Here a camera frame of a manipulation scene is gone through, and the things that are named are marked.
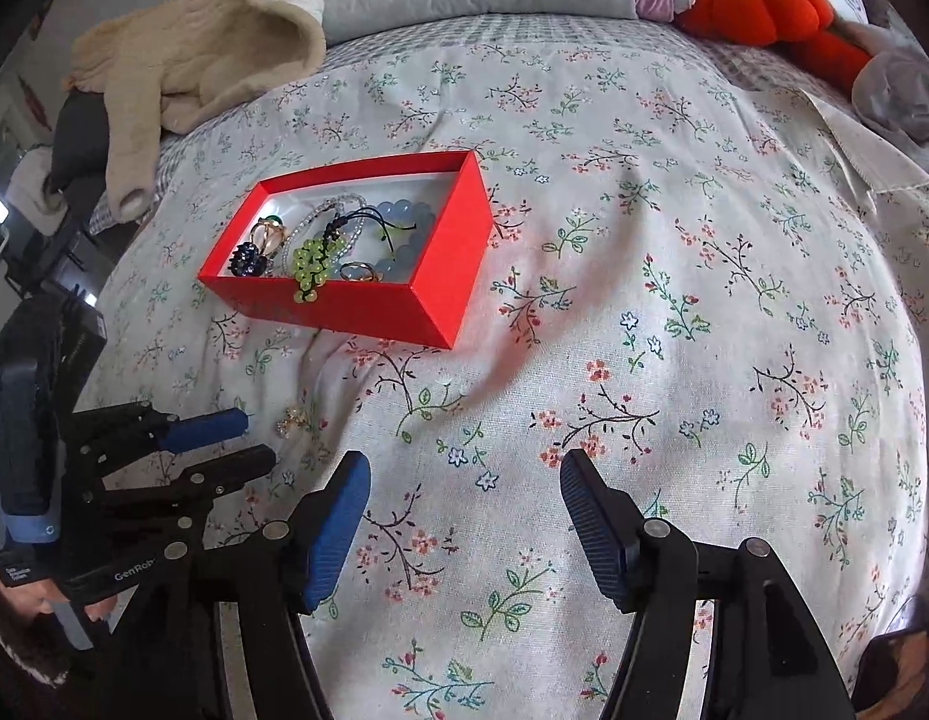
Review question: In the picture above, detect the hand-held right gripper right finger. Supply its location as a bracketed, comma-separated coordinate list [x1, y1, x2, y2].
[558, 448, 859, 720]

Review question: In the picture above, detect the clear bead bracelet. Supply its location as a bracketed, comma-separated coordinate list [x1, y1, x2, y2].
[280, 193, 368, 271]

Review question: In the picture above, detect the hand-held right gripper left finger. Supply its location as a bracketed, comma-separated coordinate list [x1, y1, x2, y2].
[160, 450, 376, 720]

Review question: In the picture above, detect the orange pumpkin plush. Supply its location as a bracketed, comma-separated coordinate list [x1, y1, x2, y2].
[673, 0, 874, 95]

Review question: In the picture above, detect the red cardboard box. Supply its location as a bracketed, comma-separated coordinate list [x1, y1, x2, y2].
[198, 150, 494, 350]

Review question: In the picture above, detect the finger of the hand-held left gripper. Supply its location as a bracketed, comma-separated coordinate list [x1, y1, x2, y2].
[63, 401, 250, 467]
[82, 444, 278, 535]

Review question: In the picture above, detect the green bead charm black cord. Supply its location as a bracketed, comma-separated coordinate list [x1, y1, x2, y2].
[288, 199, 383, 302]

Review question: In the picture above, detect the person's left hand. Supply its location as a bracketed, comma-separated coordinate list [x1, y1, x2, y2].
[0, 576, 106, 635]

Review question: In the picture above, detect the grey clothes pile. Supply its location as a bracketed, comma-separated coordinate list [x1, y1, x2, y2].
[850, 19, 929, 143]

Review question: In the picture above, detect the light blue bead bracelet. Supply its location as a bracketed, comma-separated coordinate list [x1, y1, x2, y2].
[363, 197, 437, 282]

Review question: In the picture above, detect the black bead ring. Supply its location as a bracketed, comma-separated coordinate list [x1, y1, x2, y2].
[228, 242, 269, 277]

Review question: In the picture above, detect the floral bedsheet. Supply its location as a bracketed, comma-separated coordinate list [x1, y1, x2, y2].
[82, 37, 929, 720]

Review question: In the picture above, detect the person's left forearm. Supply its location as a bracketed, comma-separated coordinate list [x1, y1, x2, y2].
[0, 592, 86, 695]

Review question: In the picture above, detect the beige fleece blanket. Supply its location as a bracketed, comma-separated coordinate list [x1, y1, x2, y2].
[63, 0, 326, 218]

